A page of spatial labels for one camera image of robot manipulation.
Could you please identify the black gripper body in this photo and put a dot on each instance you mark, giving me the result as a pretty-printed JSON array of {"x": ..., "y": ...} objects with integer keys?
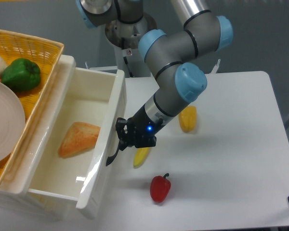
[{"x": 143, "y": 126}]

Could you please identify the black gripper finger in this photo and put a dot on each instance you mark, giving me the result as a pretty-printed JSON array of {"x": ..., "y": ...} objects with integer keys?
[{"x": 122, "y": 129}]

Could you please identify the white top drawer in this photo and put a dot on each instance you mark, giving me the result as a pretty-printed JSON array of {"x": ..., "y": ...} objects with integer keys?
[{"x": 107, "y": 92}]

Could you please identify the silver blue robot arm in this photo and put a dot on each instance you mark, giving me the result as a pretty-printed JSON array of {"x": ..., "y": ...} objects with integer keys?
[{"x": 168, "y": 58}]

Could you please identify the white drawer cabinet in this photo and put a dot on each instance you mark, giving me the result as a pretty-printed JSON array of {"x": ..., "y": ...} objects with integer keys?
[{"x": 26, "y": 185}]

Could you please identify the yellow banana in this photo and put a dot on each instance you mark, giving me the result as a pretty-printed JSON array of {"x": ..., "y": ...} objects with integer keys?
[{"x": 140, "y": 156}]

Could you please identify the toy bread slice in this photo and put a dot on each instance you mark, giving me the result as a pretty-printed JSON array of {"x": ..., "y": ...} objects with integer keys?
[{"x": 79, "y": 137}]

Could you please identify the yellow bell pepper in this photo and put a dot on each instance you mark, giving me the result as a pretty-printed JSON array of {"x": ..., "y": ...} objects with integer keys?
[{"x": 188, "y": 118}]

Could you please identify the red bell pepper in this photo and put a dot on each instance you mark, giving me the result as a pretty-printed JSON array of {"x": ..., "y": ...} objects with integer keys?
[{"x": 159, "y": 188}]

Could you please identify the green bell pepper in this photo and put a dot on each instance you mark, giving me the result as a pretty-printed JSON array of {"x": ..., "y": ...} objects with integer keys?
[{"x": 21, "y": 75}]

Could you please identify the pink plate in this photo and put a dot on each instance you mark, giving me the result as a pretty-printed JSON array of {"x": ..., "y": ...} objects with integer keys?
[{"x": 12, "y": 120}]

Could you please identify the yellow woven basket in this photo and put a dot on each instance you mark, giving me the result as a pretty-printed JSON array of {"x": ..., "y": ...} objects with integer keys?
[{"x": 46, "y": 54}]

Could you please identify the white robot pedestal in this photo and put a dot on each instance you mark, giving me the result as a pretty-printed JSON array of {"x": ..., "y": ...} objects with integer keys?
[{"x": 132, "y": 60}]

